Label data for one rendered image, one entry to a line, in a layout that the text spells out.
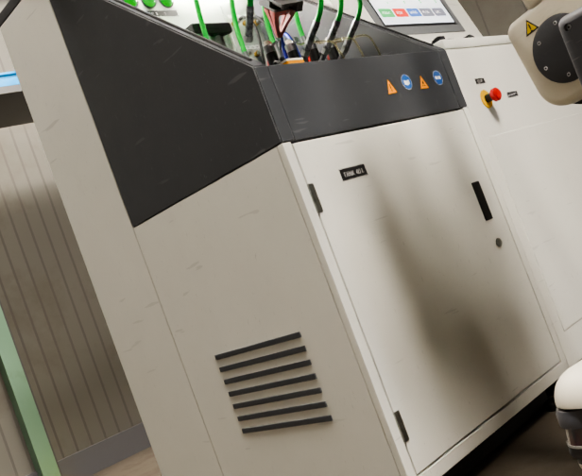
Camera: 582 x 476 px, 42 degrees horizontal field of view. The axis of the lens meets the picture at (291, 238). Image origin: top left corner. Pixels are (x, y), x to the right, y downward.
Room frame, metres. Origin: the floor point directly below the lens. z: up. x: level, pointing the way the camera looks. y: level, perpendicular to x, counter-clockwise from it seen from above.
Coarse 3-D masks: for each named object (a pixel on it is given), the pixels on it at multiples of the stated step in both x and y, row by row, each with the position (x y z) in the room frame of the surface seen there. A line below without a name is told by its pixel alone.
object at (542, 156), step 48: (336, 0) 2.14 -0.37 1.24; (480, 48) 2.04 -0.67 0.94; (528, 96) 2.16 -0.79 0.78; (528, 144) 2.08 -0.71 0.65; (576, 144) 2.28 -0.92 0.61; (528, 192) 2.01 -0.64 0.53; (576, 192) 2.20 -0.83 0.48; (528, 240) 1.95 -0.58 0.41; (576, 240) 2.12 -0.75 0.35; (576, 288) 2.05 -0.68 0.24; (576, 336) 1.99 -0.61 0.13
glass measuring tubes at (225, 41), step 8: (192, 24) 2.04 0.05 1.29; (208, 24) 2.08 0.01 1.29; (216, 24) 2.10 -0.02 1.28; (224, 24) 2.12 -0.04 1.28; (200, 32) 2.05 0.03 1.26; (208, 32) 2.07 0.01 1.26; (216, 32) 2.10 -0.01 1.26; (224, 32) 2.12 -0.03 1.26; (216, 40) 2.10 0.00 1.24; (224, 40) 2.13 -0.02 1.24; (232, 48) 2.13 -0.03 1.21
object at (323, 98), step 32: (288, 64) 1.50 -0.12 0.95; (320, 64) 1.57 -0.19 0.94; (352, 64) 1.64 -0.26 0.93; (384, 64) 1.72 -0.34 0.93; (416, 64) 1.81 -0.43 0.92; (288, 96) 1.48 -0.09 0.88; (320, 96) 1.54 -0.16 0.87; (352, 96) 1.61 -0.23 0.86; (384, 96) 1.69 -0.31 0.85; (416, 96) 1.78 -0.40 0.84; (448, 96) 1.87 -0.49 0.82; (320, 128) 1.52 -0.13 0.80; (352, 128) 1.59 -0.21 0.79
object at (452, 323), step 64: (384, 128) 1.66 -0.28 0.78; (448, 128) 1.83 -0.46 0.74; (320, 192) 1.47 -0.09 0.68; (384, 192) 1.60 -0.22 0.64; (448, 192) 1.76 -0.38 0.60; (384, 256) 1.55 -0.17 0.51; (448, 256) 1.70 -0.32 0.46; (512, 256) 1.88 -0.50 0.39; (384, 320) 1.50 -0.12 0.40; (448, 320) 1.64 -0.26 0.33; (512, 320) 1.80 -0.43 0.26; (384, 384) 1.45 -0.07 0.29; (448, 384) 1.58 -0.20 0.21; (512, 384) 1.74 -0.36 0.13; (448, 448) 1.53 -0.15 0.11
